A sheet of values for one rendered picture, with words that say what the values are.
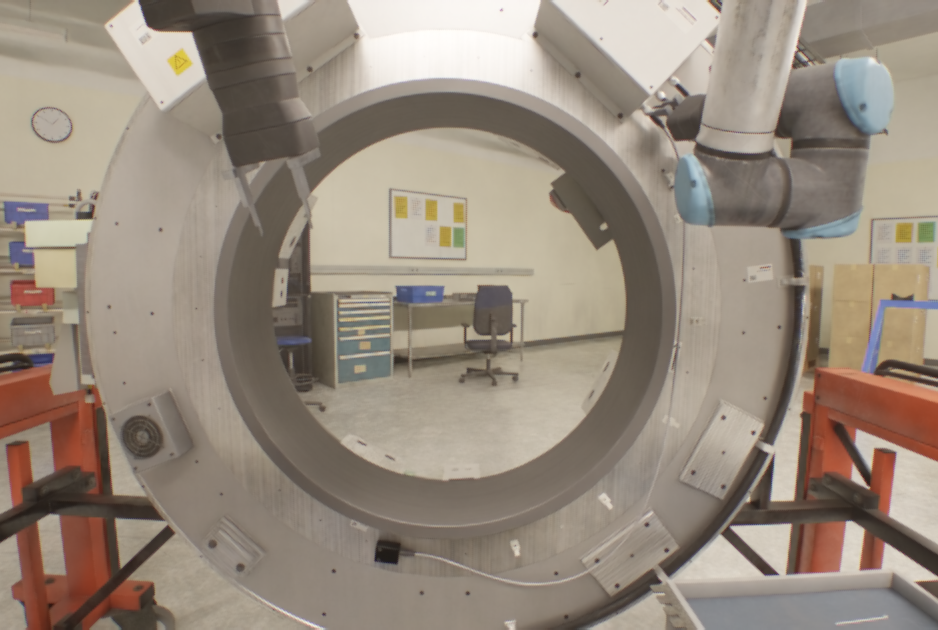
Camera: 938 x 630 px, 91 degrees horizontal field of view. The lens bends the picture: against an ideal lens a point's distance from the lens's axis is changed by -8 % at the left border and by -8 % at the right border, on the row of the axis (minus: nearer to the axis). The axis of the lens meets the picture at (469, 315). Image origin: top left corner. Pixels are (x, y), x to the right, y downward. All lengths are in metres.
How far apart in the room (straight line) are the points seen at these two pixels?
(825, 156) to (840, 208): 0.07
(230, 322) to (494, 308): 4.68
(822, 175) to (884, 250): 8.81
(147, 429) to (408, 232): 6.13
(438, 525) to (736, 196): 0.73
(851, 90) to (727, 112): 0.15
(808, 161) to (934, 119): 9.03
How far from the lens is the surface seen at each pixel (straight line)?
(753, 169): 0.69
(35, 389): 1.64
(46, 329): 5.15
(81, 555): 1.94
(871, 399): 1.58
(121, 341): 1.15
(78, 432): 1.79
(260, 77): 0.47
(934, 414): 1.45
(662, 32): 0.94
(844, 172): 0.76
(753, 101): 0.67
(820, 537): 1.85
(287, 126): 0.47
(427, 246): 7.17
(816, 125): 0.76
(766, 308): 1.09
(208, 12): 0.43
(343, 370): 5.54
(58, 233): 1.30
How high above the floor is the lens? 1.23
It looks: 5 degrees down
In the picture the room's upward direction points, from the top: straight up
